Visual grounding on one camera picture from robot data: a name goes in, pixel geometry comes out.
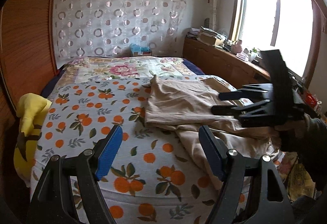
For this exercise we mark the floral quilt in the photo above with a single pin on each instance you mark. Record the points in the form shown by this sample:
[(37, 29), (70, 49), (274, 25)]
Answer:
[(91, 69)]

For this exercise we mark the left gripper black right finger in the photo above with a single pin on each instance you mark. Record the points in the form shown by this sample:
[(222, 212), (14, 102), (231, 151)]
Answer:
[(267, 200)]

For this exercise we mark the brown wooden side cabinet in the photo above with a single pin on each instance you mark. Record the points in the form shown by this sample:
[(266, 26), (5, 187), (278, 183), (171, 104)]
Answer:
[(213, 61)]

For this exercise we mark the person's right hand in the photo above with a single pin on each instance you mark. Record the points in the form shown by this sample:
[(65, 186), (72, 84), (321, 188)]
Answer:
[(298, 127)]

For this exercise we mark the pink figurine on cabinet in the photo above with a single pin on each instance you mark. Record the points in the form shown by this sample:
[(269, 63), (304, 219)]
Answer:
[(237, 47)]

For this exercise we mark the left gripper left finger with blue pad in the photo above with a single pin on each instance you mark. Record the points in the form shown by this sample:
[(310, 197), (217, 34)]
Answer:
[(53, 200)]

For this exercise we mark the window with brown frame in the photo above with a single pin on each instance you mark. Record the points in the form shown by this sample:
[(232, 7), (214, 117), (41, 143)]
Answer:
[(291, 26)]

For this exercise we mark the white circle-pattern curtain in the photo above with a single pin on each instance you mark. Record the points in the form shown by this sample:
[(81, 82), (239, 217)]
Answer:
[(108, 28)]

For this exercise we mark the orange fruit print bedsheet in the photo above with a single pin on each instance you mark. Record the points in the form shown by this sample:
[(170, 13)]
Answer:
[(152, 178)]

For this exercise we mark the pile of papers and books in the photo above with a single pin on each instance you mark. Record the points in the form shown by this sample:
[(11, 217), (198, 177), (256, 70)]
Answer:
[(206, 36)]

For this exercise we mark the blue tissue box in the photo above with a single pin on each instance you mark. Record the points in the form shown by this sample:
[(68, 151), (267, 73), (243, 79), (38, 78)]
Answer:
[(137, 50)]

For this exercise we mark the brown wooden wardrobe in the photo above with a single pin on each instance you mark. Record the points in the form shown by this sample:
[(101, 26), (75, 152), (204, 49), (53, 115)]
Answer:
[(27, 55)]

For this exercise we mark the beige t-shirt yellow letters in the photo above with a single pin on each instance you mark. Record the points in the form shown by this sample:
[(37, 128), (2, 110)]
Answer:
[(184, 105)]

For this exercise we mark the yellow plush toy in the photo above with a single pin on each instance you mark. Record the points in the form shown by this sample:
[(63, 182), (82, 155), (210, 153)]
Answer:
[(31, 111)]

